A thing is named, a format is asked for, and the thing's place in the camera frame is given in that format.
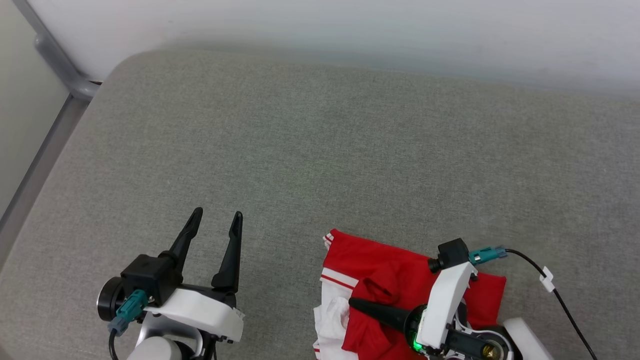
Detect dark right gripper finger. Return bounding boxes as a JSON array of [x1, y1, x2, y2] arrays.
[[348, 297, 413, 332]]

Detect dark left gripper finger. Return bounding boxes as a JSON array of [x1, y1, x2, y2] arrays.
[[159, 206, 204, 274], [211, 211, 244, 294]]

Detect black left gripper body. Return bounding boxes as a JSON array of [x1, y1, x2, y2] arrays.
[[97, 276, 219, 360]]

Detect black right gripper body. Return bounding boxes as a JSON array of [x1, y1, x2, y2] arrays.
[[403, 300, 524, 360]]

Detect red and white shirt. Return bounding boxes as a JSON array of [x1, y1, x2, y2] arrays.
[[312, 228, 507, 360]]

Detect teal left cable connector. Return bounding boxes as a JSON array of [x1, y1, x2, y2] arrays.
[[107, 289, 150, 336]]

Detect teal cable connector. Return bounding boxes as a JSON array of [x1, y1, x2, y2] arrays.
[[107, 289, 150, 336], [468, 245, 509, 265]]

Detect teal right cable connector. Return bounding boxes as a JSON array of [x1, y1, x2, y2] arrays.
[[468, 245, 509, 265]]

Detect white cable clip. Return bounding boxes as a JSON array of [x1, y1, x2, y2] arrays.
[[538, 266, 556, 294]]

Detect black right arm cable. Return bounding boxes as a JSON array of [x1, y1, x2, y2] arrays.
[[504, 248, 599, 360]]

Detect grey metal pipe frame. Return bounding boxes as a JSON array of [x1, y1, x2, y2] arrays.
[[0, 0, 102, 251]]

